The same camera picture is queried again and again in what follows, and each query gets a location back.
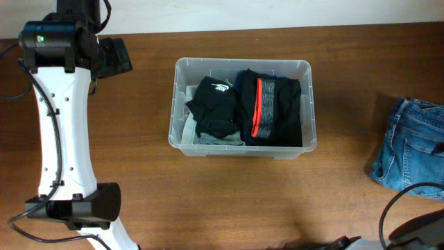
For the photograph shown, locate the light grey-blue jeans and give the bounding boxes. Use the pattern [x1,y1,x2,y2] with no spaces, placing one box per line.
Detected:
[182,81,245,146]

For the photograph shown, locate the black shorts red waistband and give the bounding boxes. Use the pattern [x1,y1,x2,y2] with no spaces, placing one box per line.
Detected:
[234,69,303,147]

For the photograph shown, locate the blue denim jeans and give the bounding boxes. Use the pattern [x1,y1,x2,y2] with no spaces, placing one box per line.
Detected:
[369,98,443,191]

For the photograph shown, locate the clear plastic storage bin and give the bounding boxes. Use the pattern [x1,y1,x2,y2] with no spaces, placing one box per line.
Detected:
[168,58,318,159]

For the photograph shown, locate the black garment with white logo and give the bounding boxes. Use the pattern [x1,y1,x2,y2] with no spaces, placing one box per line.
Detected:
[186,76,239,139]

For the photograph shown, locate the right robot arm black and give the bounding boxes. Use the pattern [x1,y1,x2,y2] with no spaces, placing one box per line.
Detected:
[319,210,443,250]

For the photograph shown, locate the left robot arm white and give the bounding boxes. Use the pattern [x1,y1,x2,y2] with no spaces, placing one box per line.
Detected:
[19,0,137,249]

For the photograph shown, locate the dark blue garment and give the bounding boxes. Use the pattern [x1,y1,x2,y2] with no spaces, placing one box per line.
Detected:
[234,69,288,146]

